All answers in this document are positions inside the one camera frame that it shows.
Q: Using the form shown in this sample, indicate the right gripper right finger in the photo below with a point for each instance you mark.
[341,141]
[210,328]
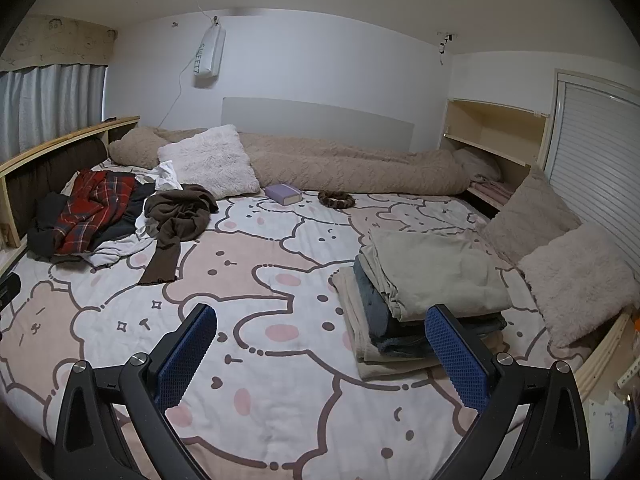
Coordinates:
[553,442]

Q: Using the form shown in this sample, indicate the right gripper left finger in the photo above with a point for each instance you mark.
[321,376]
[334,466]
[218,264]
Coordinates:
[89,442]

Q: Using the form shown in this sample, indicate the brown knit cardigan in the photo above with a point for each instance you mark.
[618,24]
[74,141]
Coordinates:
[181,215]

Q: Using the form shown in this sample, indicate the blue folded garment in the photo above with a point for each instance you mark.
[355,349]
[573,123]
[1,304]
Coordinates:
[390,336]

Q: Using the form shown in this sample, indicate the cream folded knit garment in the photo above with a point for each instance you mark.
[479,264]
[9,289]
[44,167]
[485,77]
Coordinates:
[371,364]

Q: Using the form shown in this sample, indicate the beige folded garment top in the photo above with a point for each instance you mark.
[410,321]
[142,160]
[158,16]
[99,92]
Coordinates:
[416,271]

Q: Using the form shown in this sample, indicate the beige quilted cushion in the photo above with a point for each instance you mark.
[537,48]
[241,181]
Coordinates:
[533,217]

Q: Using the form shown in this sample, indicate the black garment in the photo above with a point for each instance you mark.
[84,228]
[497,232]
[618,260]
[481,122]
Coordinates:
[40,235]

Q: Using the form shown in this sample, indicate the red plaid garment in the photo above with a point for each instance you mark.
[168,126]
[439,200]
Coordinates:
[98,199]

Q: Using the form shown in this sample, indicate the wooden headboard shelf left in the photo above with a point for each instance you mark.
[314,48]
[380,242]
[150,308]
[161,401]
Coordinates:
[30,176]

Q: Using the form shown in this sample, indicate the white window blind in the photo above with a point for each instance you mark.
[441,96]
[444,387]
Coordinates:
[593,156]

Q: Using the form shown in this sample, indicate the wooden shelf right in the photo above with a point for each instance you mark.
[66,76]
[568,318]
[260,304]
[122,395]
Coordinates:
[512,137]

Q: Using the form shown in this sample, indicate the fluffy white pillow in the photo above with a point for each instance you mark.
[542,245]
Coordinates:
[214,159]

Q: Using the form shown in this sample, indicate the purple book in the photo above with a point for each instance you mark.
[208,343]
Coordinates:
[283,194]

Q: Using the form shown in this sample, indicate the brown scrunchie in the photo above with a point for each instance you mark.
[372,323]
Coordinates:
[336,200]

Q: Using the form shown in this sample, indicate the beige quilted duvet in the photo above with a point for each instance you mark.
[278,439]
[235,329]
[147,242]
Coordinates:
[314,165]

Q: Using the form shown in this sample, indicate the grey curtain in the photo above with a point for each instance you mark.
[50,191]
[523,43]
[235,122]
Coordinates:
[42,103]

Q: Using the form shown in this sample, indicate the white air conditioner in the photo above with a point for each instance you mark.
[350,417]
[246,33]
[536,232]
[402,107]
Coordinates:
[208,57]

